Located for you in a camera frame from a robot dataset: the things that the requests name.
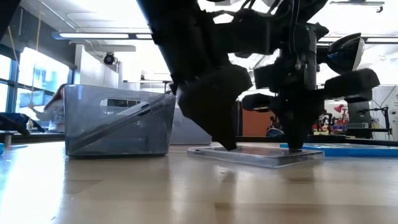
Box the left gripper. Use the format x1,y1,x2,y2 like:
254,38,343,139
177,64,253,152

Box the black desk lamp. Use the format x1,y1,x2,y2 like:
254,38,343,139
316,32,366,76

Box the long ceiling light strip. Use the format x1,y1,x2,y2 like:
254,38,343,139
52,30,398,44

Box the black aluminium table frame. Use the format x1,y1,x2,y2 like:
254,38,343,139
0,132,398,147

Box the black slanted stand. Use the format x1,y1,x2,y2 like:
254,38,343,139
0,111,45,136

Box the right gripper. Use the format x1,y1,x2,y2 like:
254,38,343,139
241,60,381,151

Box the orange partition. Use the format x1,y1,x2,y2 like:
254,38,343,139
241,107,276,137

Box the person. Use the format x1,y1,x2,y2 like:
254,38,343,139
29,83,68,133

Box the large window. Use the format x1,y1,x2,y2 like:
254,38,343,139
0,46,74,131

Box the grey translucent plastic bin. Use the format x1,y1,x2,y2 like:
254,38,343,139
63,83,177,159
169,108,213,146

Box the black computer monitor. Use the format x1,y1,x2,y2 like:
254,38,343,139
347,101,373,140

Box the black round ceiling fixture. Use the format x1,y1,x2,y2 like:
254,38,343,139
103,51,117,66

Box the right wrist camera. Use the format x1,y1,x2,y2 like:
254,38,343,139
229,8,280,56

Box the blue-grey chair back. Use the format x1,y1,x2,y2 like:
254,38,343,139
266,127,285,138

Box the clear jewel case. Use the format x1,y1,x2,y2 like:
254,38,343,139
186,144,325,169

